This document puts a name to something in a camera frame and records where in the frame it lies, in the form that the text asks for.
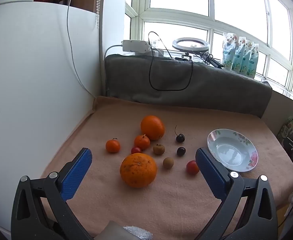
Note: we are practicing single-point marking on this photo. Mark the large smooth orange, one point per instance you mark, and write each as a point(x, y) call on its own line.
point(152, 127)

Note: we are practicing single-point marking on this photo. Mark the red cherry tomato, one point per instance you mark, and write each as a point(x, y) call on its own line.
point(192, 167)
point(136, 150)

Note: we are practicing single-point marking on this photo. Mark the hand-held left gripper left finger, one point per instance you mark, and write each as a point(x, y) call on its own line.
point(77, 173)

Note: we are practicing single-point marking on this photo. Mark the floral refill pouch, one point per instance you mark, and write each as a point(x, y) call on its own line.
point(253, 65)
point(228, 52)
point(246, 61)
point(237, 57)

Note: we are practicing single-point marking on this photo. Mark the white fluffy cloth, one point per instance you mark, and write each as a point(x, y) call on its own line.
point(136, 232)

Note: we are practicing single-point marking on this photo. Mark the grey blanket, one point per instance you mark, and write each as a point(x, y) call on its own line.
point(211, 90)

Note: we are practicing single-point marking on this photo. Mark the floral white plate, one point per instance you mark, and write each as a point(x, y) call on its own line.
point(232, 152)

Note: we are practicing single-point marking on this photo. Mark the dark cherry with long stem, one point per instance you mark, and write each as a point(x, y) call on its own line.
point(180, 138)

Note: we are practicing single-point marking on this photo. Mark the white power adapter box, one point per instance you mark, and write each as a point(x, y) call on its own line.
point(135, 46)

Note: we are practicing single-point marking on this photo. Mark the green carton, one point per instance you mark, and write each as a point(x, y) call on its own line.
point(287, 127)

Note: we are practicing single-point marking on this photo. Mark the black tripod clamp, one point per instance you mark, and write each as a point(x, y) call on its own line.
point(212, 61)

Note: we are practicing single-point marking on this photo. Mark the white window frame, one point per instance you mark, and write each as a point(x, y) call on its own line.
point(176, 15)

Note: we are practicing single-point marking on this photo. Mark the small mandarin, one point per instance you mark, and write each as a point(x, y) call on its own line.
point(142, 142)
point(113, 146)

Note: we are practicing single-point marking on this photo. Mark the white side panel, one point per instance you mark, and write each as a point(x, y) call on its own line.
point(36, 80)

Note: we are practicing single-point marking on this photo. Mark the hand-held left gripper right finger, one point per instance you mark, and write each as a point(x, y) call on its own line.
point(211, 172)

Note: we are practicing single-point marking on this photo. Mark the large spotted orange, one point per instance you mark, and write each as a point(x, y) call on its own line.
point(138, 170)

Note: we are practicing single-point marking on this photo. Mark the brown longan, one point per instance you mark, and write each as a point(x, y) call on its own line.
point(168, 163)
point(159, 149)

